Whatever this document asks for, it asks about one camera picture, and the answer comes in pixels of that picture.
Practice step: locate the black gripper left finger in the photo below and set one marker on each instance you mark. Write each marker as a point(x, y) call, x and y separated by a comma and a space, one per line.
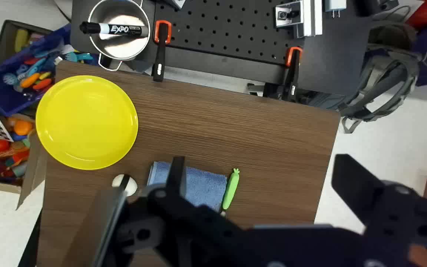
point(176, 175)

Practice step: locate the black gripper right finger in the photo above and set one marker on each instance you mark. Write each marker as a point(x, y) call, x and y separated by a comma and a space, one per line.
point(354, 178)

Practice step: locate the blue towel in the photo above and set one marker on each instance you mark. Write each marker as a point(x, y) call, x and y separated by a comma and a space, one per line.
point(200, 185)

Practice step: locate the grey backpack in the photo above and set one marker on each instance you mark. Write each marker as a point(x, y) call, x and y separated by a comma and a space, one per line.
point(385, 74)

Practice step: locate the black orange bar clamp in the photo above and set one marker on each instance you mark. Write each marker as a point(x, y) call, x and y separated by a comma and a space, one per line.
point(290, 68)
point(160, 46)

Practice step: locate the black perforated breadboard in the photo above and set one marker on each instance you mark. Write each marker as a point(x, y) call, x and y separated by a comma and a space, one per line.
point(222, 29)

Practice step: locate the dark open box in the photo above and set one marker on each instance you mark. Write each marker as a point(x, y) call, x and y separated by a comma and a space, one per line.
point(7, 37)

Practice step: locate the black Expo marker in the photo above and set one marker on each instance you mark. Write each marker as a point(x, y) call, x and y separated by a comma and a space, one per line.
point(117, 29)

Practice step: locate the cardboard box of toys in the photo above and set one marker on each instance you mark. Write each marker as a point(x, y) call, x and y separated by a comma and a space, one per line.
point(0, 152)

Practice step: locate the yellow plastic plate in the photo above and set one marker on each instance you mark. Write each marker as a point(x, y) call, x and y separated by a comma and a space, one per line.
point(87, 121)

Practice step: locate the steel pot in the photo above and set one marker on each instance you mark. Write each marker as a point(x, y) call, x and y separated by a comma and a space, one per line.
point(118, 50)

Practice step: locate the black and white ball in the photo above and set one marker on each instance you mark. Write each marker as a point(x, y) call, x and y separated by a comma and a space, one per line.
point(130, 185)

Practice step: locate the blue bin of toys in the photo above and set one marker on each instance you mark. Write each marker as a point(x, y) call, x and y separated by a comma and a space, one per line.
point(6, 93)

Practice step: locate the green marker pen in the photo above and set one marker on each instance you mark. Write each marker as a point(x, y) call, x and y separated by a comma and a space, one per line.
point(231, 189)

